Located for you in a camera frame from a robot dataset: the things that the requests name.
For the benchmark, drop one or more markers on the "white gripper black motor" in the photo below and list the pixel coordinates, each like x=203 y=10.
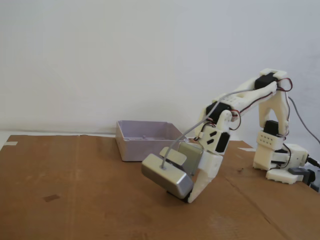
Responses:
x=209 y=167

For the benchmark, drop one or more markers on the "black rectangular block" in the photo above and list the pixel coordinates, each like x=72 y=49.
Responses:
x=185 y=199

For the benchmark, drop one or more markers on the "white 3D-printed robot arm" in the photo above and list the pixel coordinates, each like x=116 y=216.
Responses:
x=275 y=112

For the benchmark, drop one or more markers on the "pale lilac plastic box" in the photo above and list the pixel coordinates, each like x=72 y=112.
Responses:
x=135 y=150

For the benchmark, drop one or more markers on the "silver wrist webcam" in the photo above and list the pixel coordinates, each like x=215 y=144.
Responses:
x=165 y=177

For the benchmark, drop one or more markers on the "small white tape strip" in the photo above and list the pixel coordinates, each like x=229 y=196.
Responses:
x=246 y=149

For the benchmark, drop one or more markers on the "grey table clamp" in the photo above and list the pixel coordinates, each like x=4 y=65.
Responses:
x=297 y=171

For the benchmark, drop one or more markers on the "brown cardboard sheet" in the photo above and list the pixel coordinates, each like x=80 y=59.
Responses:
x=100 y=200

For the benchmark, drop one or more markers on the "beige masking tape piece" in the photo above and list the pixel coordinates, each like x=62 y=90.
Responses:
x=11 y=143

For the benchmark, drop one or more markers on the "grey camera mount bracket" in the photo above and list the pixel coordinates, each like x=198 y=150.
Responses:
x=190 y=156

